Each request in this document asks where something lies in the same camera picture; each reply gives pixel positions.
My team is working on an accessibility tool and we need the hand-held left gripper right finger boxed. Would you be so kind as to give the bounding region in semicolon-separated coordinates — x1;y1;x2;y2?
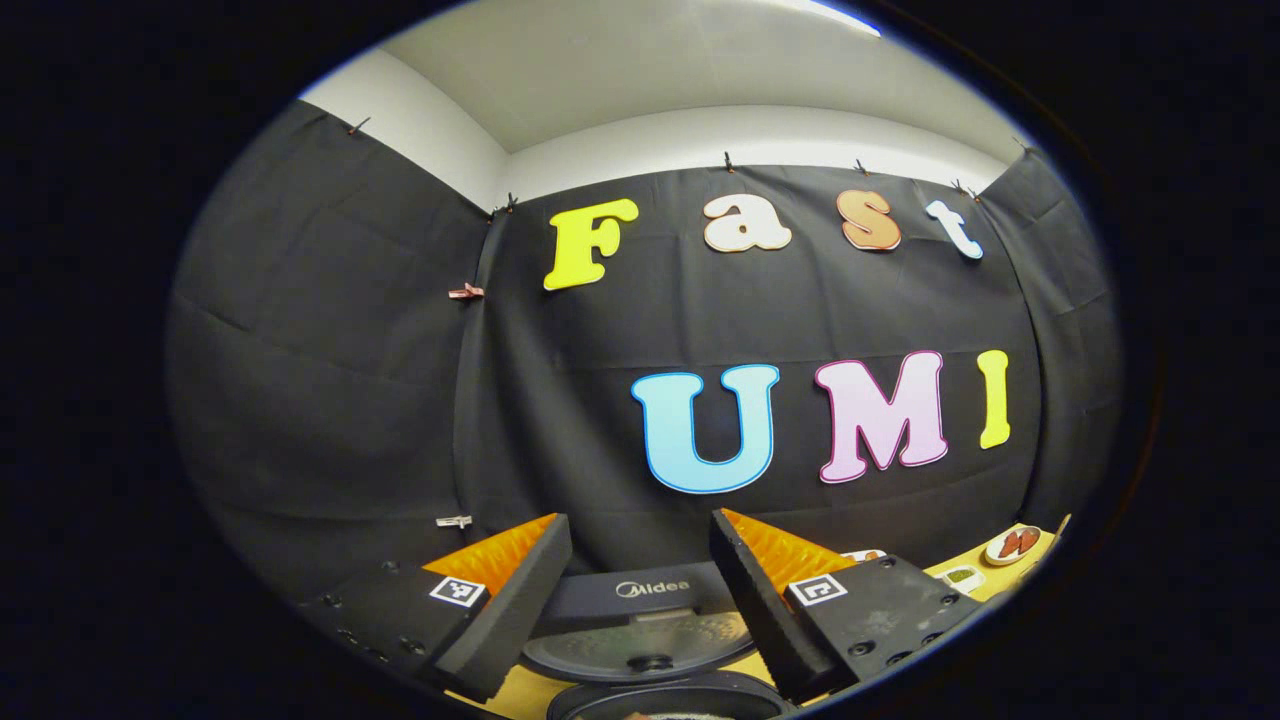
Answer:
708;508;986;704

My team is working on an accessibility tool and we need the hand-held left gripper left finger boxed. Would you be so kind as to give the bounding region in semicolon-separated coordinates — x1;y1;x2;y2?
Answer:
300;513;574;704

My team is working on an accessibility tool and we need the black and gold rice cooker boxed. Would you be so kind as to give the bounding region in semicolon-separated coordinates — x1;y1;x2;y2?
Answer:
520;572;801;720

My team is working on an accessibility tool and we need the round white plate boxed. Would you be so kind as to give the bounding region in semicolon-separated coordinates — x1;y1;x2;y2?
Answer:
983;526;1043;568

